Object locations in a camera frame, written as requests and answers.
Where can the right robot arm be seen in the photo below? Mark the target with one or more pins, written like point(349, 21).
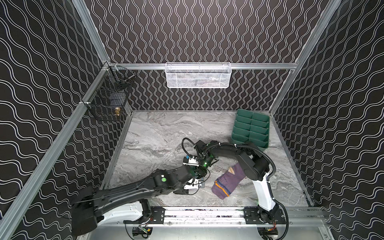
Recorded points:
point(253, 164)

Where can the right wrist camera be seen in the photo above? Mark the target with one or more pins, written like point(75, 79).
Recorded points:
point(191, 161)

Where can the black wire basket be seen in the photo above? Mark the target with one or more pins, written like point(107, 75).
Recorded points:
point(112, 92)

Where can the aluminium front rail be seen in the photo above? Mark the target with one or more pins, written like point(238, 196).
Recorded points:
point(229, 217)

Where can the small brass object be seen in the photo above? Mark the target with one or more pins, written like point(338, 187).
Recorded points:
point(117, 111)

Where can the purple striped sock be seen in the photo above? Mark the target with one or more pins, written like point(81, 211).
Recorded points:
point(227, 183)

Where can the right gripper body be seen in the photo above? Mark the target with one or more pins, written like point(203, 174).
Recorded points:
point(197, 151)

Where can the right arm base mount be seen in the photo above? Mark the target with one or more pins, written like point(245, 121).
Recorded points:
point(259, 216)

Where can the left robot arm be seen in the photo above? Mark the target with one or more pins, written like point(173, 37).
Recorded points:
point(91, 204)

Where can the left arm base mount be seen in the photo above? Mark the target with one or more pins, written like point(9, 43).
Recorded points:
point(150, 214)

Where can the white wire basket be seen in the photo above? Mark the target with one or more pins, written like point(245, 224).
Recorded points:
point(195, 75)

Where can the green compartment tray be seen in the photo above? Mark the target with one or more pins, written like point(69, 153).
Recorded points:
point(251, 127)

